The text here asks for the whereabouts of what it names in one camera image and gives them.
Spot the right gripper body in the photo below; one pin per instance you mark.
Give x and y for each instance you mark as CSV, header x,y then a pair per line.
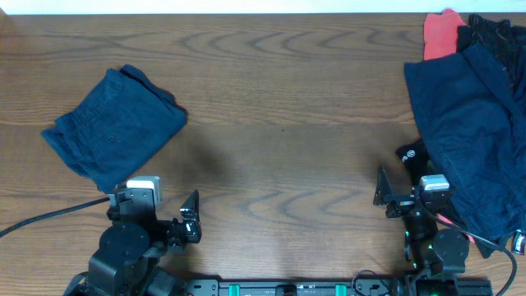
x,y
401,205

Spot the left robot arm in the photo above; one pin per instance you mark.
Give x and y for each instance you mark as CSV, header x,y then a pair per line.
x,y
127,260

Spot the black knit garment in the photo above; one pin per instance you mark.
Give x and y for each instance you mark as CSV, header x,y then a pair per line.
x,y
504,41

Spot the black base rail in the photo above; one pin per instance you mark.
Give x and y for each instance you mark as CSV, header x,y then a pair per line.
x,y
358,287

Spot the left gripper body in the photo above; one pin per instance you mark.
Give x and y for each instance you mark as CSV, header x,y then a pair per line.
x,y
149,197

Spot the black garment with logo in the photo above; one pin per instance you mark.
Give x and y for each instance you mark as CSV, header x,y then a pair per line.
x,y
416,160

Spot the dark blue garment in pile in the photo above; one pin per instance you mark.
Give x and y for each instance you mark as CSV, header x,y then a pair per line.
x,y
471,117

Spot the red garment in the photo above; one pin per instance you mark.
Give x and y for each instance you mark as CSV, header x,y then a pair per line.
x,y
440,34

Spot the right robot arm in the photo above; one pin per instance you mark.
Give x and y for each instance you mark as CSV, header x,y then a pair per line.
x,y
437,255

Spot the dark blue denim shorts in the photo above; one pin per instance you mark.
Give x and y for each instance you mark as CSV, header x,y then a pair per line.
x,y
123,122

